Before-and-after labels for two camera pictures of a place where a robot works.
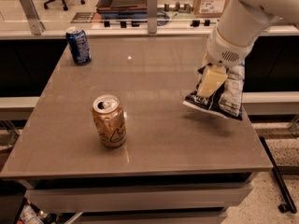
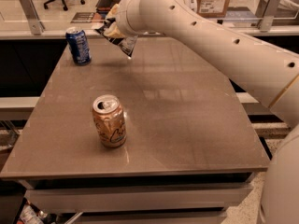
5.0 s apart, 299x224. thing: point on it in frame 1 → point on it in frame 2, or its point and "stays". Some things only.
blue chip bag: [227, 100] → [125, 45]
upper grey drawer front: [135, 198] stays
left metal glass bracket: [31, 13] stays
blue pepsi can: [78, 47] stays
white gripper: [224, 50] → [122, 15]
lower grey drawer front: [148, 217] stays
